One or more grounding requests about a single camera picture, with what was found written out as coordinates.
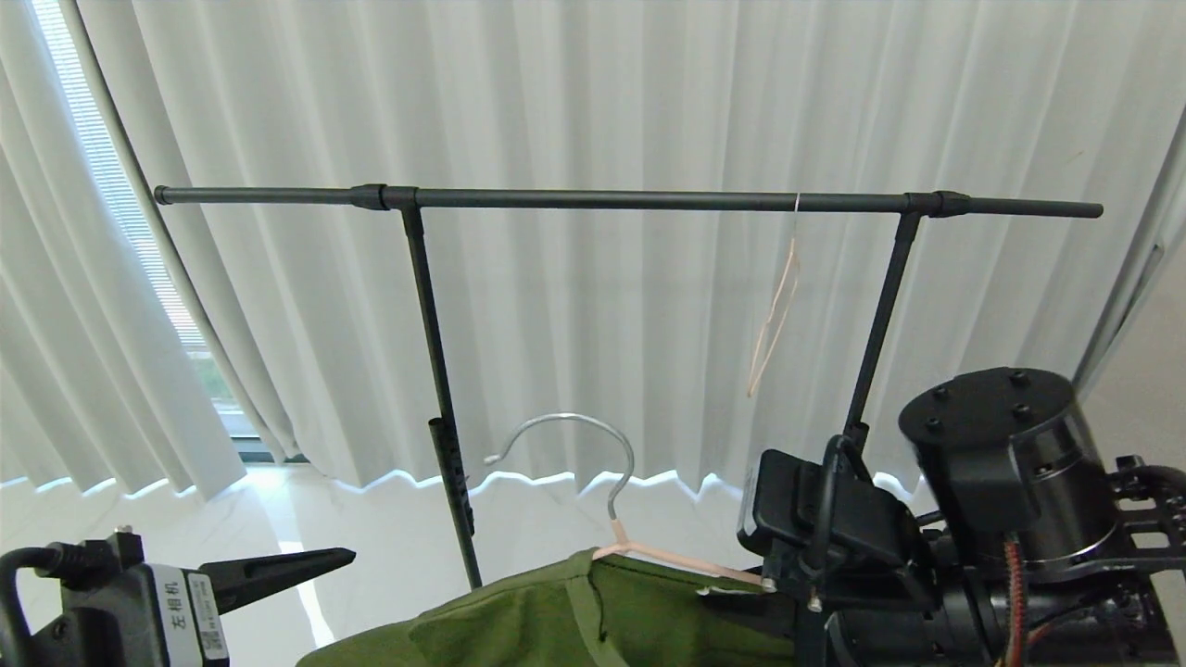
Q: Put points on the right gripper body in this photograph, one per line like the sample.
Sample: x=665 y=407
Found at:
x=889 y=639

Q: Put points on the window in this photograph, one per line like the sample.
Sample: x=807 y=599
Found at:
x=120 y=185

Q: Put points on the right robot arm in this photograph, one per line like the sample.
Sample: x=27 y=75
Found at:
x=1010 y=463

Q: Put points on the black clothes rack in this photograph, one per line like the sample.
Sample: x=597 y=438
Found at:
x=602 y=198

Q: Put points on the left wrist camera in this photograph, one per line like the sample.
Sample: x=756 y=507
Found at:
x=139 y=621

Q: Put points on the green long-sleeved shirt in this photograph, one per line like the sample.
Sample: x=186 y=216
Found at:
x=519 y=621

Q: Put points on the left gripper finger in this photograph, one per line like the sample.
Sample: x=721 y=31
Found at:
x=278 y=570

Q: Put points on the pink clothes hanger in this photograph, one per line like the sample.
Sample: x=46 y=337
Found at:
x=686 y=561
x=796 y=222

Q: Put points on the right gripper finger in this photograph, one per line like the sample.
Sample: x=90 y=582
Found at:
x=750 y=611

